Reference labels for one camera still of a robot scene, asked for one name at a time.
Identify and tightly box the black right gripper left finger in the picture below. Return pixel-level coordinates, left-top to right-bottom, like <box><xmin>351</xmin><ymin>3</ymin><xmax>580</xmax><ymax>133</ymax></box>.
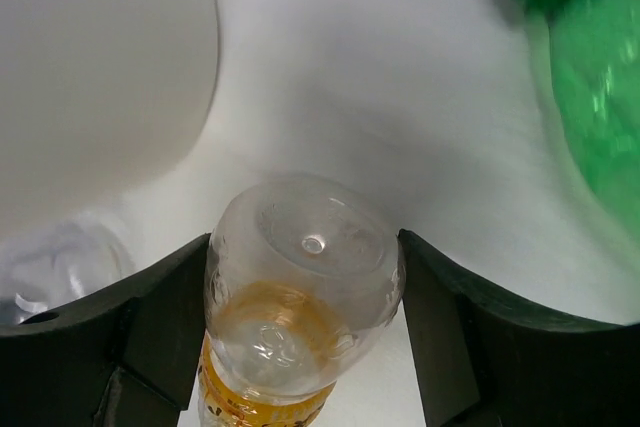
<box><xmin>1</xmin><ymin>235</ymin><xmax>209</xmax><ymax>427</ymax></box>

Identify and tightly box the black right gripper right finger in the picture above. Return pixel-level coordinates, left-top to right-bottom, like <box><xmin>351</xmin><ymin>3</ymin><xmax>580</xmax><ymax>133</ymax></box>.
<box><xmin>398</xmin><ymin>230</ymin><xmax>639</xmax><ymax>426</ymax></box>

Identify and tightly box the crushed clear bottle blue cap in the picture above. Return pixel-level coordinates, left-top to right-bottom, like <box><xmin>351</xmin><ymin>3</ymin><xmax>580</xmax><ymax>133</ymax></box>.
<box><xmin>1</xmin><ymin>218</ymin><xmax>135</xmax><ymax>326</ymax></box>

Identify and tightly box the clear bottle orange label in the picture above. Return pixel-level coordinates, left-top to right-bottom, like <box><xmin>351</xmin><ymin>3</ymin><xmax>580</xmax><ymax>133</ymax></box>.
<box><xmin>197</xmin><ymin>174</ymin><xmax>406</xmax><ymax>426</ymax></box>

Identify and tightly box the green plastic bottle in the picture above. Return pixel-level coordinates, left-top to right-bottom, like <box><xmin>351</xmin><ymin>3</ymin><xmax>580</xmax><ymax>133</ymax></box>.
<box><xmin>515</xmin><ymin>0</ymin><xmax>639</xmax><ymax>232</ymax></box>

